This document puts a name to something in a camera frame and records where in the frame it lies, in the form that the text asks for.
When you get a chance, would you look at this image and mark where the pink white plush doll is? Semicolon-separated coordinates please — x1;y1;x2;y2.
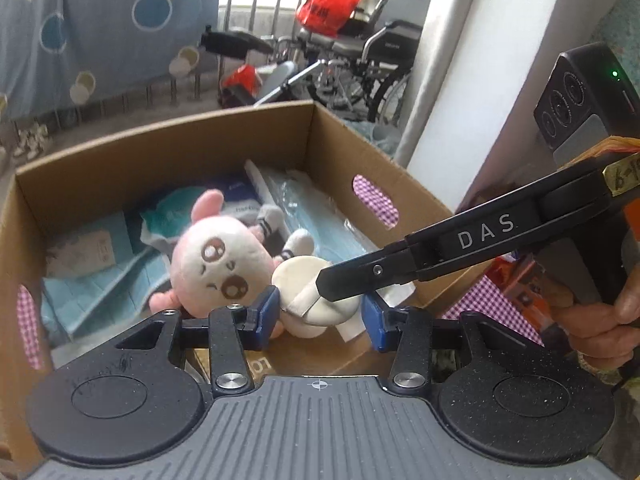
149;188;314;318

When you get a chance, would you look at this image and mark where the teal knitted towel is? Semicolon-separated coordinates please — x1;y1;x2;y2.
41;247;169;347

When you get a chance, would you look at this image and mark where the person's right hand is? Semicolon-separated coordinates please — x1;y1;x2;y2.
541;266;639;370

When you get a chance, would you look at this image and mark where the pink checkered tablecloth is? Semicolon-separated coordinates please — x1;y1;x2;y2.
440;276;542;346

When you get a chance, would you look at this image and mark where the black wheelchair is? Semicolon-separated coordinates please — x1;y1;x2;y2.
280;0;431;126

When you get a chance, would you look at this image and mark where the white sneaker pair left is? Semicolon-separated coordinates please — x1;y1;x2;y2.
13;122;50;162

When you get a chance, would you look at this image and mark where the red plastic bag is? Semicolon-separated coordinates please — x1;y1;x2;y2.
295;0;360;37

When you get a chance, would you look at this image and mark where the blue patterned hanging bedsheet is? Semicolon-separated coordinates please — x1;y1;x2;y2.
1;0;219;122

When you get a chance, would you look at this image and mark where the black camera box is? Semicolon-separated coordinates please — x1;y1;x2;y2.
534;42;639;167

